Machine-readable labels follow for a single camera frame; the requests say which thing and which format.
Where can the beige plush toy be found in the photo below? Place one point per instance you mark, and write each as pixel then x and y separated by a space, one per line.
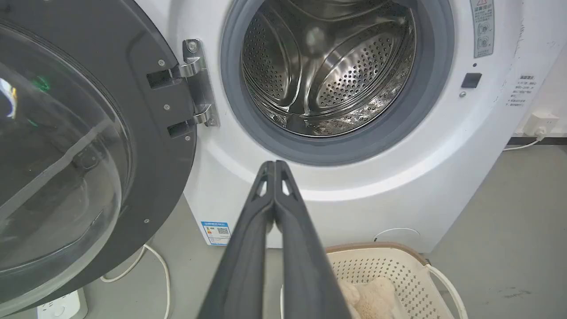
pixel 370 301

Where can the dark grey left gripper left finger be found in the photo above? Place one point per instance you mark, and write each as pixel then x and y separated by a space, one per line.
pixel 241 266

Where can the white power strip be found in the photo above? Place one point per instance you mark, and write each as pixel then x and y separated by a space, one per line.
pixel 62 306

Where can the white front-load washing machine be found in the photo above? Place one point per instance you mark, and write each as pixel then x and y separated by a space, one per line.
pixel 398 186

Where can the grey warning label sticker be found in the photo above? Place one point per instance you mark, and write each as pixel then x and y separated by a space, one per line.
pixel 483 27

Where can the cream perforated laundry basket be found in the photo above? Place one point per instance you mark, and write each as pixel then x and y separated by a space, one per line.
pixel 398 274

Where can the blue energy label sticker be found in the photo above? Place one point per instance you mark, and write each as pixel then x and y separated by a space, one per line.
pixel 216 233

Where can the chrome door hinge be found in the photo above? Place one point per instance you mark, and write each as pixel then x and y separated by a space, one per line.
pixel 199 82

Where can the dark grey washing machine door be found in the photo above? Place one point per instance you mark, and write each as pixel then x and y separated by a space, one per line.
pixel 79 146

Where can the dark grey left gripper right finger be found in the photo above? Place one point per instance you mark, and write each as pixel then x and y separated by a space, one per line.
pixel 305 270

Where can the white wall plug adapter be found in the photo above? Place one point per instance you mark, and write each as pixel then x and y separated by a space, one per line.
pixel 539 124

